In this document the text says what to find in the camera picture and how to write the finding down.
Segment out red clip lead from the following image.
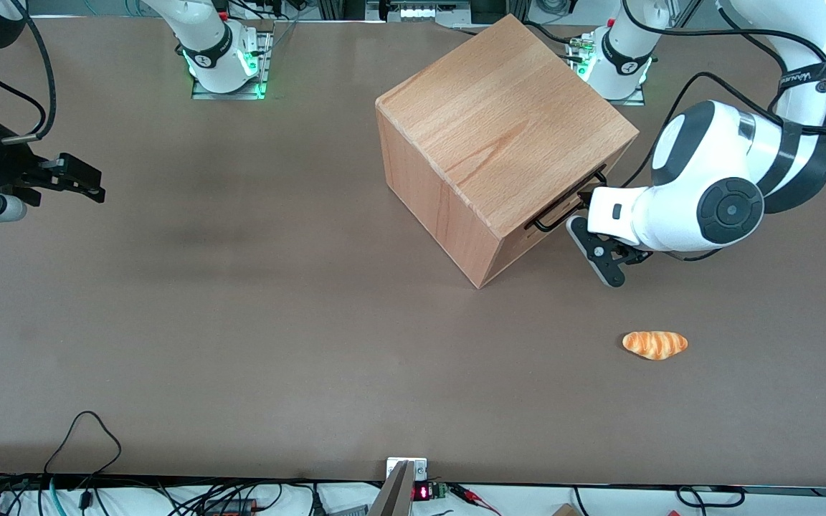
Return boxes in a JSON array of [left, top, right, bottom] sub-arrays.
[[449, 484, 503, 516]]

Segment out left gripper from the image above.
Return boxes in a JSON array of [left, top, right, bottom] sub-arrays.
[[566, 185, 649, 288]]

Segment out orange striped toy bread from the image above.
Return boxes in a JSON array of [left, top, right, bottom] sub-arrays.
[[622, 330, 689, 361]]

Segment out thin black looped cable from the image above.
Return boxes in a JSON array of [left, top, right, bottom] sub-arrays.
[[44, 411, 122, 478]]

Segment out beige slanted bar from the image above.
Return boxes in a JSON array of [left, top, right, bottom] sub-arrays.
[[368, 461, 416, 516]]

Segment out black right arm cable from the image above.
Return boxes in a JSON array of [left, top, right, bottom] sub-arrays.
[[0, 0, 57, 144]]

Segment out beech wood drawer cabinet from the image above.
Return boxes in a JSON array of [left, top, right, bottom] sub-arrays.
[[376, 13, 640, 290]]

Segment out black coiled cable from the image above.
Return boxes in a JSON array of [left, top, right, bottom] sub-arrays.
[[674, 485, 748, 509]]

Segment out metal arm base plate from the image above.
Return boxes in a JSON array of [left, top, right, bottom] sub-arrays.
[[566, 32, 647, 108], [191, 27, 275, 101]]

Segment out device with white lights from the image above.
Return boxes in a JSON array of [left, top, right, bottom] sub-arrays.
[[366, 0, 473, 22]]

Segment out small silver bracket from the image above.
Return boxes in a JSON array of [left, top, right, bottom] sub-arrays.
[[386, 457, 429, 482]]

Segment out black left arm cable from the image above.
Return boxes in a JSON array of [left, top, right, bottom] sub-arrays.
[[621, 0, 826, 189]]

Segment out black adapter with orange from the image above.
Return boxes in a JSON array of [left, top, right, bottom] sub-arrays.
[[198, 498, 259, 516]]

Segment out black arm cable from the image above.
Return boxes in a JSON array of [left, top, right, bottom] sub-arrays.
[[0, 0, 57, 144], [621, 0, 826, 189]]

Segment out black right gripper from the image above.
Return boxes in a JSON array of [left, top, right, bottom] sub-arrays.
[[0, 118, 106, 209]]

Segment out wooden drawer with black handle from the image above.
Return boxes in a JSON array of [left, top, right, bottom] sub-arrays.
[[500, 135, 637, 252]]

